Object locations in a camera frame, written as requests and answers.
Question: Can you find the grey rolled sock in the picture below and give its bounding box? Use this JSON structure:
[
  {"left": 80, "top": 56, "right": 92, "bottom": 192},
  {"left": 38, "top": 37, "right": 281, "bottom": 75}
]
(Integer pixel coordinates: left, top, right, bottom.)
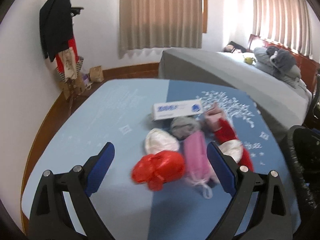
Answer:
[{"left": 170, "top": 116, "right": 201, "bottom": 140}]

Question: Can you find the pink face mask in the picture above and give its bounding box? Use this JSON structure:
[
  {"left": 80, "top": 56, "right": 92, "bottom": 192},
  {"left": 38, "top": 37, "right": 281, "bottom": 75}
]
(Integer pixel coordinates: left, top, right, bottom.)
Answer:
[{"left": 183, "top": 131, "right": 220, "bottom": 199}]

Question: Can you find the grey pillow stack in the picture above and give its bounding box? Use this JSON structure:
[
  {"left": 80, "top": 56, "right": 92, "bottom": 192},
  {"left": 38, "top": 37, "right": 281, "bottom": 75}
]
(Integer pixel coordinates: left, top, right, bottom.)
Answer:
[{"left": 253, "top": 46, "right": 307, "bottom": 90}]

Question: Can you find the purple item on floor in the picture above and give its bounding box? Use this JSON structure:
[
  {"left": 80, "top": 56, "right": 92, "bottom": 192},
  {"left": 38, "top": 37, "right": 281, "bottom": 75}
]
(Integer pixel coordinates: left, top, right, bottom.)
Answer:
[{"left": 82, "top": 74, "right": 92, "bottom": 90}]

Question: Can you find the yellow plush toy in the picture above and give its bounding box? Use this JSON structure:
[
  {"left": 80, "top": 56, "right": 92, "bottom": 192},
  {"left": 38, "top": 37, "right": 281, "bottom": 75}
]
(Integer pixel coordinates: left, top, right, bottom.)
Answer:
[{"left": 244, "top": 57, "right": 256, "bottom": 64}]

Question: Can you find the brown paper bag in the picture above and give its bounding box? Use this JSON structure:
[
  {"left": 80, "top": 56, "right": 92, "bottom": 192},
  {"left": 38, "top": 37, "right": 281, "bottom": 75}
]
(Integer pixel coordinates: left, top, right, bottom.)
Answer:
[{"left": 89, "top": 66, "right": 104, "bottom": 83}]

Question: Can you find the black chair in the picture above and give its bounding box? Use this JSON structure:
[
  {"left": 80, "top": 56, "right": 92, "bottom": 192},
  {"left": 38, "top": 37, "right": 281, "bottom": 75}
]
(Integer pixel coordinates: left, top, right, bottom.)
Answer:
[{"left": 304, "top": 71, "right": 319, "bottom": 130}]

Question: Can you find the black bag on nightstand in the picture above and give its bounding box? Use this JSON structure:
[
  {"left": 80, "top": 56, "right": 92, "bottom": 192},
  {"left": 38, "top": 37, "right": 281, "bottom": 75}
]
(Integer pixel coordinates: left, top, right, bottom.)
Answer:
[{"left": 223, "top": 41, "right": 247, "bottom": 53}]

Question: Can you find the pink sock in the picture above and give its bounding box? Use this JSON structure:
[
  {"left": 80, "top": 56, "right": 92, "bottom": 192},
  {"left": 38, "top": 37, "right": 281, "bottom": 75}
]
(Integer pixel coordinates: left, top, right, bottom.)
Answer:
[{"left": 204, "top": 102, "right": 226, "bottom": 132}]

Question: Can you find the red plastic bag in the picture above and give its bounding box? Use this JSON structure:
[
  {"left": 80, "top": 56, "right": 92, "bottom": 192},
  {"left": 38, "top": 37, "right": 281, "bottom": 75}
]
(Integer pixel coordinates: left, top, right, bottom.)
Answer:
[{"left": 131, "top": 150, "right": 185, "bottom": 191}]

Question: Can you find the beige tote bag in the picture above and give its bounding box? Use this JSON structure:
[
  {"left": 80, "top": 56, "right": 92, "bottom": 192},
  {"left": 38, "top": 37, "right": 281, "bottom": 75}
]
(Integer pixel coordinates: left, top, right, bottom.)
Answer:
[{"left": 58, "top": 47, "right": 77, "bottom": 82}]

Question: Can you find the dark grey folded blanket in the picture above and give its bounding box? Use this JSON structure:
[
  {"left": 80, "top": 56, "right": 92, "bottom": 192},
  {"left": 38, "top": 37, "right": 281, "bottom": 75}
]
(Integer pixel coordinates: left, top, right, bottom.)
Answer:
[{"left": 266, "top": 46, "right": 296, "bottom": 78}]

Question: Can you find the grey sheeted bed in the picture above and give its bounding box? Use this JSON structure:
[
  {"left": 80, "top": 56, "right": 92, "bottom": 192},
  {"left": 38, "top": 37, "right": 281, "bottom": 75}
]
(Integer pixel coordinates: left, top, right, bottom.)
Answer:
[{"left": 158, "top": 48, "right": 312, "bottom": 141}]

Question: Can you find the white blue medicine box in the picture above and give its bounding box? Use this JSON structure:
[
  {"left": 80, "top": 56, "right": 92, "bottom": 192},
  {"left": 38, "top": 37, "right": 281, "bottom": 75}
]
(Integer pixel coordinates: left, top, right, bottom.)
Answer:
[{"left": 151, "top": 99, "right": 204, "bottom": 121}]

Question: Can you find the wooden coat rack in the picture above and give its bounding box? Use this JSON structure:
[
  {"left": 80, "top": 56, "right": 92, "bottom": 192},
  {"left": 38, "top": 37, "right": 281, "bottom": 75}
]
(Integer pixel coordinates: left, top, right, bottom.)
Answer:
[{"left": 51, "top": 0, "right": 89, "bottom": 103}]

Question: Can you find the beige right curtain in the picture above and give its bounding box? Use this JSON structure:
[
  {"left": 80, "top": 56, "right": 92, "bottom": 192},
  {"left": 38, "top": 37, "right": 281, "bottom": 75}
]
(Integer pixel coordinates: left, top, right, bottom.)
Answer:
[{"left": 253, "top": 0, "right": 312, "bottom": 58}]

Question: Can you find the beige curtain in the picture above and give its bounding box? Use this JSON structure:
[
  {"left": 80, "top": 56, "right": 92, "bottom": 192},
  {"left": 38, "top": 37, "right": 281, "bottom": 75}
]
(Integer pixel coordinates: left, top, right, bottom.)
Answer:
[
  {"left": 118, "top": 0, "right": 203, "bottom": 56},
  {"left": 253, "top": 0, "right": 312, "bottom": 58}
]

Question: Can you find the red wooden headboard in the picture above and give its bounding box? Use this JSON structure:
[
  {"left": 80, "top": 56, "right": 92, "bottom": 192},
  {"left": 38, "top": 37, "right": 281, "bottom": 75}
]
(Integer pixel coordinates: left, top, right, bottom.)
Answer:
[{"left": 247, "top": 34, "right": 319, "bottom": 93}]

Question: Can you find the red sock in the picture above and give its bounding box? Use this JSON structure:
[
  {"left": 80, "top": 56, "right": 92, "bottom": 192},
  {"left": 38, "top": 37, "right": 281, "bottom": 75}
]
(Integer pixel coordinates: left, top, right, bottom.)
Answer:
[{"left": 214, "top": 118, "right": 254, "bottom": 172}]

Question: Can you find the striped basket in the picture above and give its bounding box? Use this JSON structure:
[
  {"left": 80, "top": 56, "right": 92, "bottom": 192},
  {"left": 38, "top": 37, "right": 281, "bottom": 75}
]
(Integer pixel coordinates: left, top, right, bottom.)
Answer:
[{"left": 76, "top": 56, "right": 84, "bottom": 75}]

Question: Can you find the beige left curtain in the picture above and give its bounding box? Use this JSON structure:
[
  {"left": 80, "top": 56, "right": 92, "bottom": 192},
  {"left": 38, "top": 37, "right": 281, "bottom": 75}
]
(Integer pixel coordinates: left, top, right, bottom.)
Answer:
[{"left": 118, "top": 0, "right": 203, "bottom": 56}]

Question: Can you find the red hanging bag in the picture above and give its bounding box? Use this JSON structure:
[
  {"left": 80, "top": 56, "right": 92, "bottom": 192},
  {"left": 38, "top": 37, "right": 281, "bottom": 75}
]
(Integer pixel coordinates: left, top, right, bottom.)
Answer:
[{"left": 55, "top": 37, "right": 79, "bottom": 79}]

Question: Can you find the blue tree-pattern tablecloth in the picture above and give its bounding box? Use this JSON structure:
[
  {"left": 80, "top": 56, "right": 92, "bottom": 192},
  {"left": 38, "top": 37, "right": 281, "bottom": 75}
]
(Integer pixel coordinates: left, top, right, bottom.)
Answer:
[{"left": 22, "top": 79, "right": 301, "bottom": 239}]

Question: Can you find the black trash bin bag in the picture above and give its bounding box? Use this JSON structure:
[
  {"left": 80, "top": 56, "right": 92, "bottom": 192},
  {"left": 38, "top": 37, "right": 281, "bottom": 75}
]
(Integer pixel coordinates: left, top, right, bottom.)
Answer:
[{"left": 281, "top": 126, "right": 319, "bottom": 239}]

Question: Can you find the black hanging coat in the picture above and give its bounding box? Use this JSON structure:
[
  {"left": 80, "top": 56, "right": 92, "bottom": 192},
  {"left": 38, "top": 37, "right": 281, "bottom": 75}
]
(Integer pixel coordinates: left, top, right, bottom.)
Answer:
[{"left": 39, "top": 0, "right": 73, "bottom": 61}]

